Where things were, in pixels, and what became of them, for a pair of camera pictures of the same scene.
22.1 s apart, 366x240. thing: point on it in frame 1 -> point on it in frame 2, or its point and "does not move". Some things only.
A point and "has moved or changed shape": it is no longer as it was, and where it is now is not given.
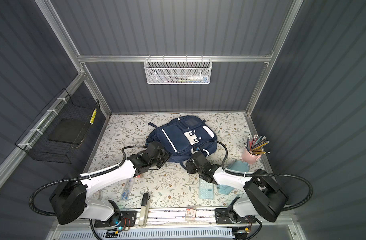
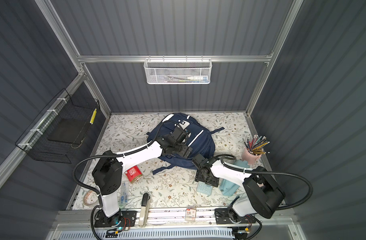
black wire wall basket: [56, 136] does not move
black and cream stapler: [145, 198] does not move
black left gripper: [166, 157] -> [183, 153]
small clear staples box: [190, 213] does not move
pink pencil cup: [248, 158] does not move
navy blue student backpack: [182, 135] has moved or changed shape
